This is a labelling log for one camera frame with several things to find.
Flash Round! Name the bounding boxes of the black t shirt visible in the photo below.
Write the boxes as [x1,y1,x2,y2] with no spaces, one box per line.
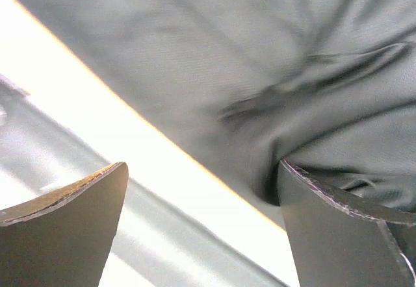
[18,0,415,212]

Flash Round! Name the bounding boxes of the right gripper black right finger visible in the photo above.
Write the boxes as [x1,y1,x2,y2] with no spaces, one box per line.
[278,161,415,287]

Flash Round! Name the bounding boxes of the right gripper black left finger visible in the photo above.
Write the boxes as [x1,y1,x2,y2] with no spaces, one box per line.
[1,162,129,286]

